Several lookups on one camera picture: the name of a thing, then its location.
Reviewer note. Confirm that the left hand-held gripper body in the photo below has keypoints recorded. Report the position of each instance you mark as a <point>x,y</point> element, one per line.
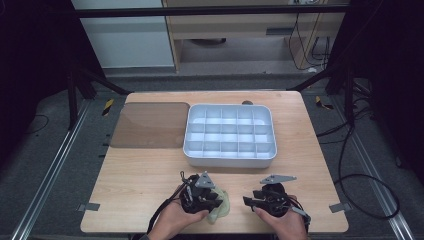
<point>195,196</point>

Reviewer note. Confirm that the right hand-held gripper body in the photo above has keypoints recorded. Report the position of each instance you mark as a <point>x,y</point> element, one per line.
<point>275,198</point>

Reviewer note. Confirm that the pale yellow cloth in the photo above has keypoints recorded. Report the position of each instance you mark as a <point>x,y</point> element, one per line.
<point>220,206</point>

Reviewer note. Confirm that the white compartment storage box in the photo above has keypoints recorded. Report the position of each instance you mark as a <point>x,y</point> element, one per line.
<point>230,135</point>

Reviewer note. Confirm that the person's right hand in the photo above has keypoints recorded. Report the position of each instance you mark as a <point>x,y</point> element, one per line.
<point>286,225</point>

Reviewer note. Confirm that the person's left hand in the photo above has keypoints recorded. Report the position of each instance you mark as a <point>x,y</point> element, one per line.
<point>173,221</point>

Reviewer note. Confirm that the grey tape piece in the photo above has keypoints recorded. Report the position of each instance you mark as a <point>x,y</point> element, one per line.
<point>340,207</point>
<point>89,207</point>

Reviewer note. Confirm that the brown translucent box lid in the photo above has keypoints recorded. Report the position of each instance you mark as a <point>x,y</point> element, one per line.
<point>150,125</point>

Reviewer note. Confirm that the small dark round object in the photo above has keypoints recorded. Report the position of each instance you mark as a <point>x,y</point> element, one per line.
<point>247,102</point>

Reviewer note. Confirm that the yellow black tape marker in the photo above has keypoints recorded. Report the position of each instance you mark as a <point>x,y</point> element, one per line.
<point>322,103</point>
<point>107,107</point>

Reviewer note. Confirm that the black metal stand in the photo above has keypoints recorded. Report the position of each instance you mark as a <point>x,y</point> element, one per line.
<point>336,83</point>
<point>83,90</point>

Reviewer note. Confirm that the light wooden desk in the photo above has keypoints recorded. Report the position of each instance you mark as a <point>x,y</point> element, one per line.
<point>233,26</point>

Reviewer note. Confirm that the white cabinet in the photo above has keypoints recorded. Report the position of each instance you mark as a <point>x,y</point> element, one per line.
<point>126,36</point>

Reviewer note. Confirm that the aluminium floor rail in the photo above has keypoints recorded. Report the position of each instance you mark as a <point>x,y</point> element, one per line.
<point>376,173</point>
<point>50,170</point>

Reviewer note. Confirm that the black horizontal frame bar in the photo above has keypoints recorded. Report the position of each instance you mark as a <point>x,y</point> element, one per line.
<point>200,11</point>

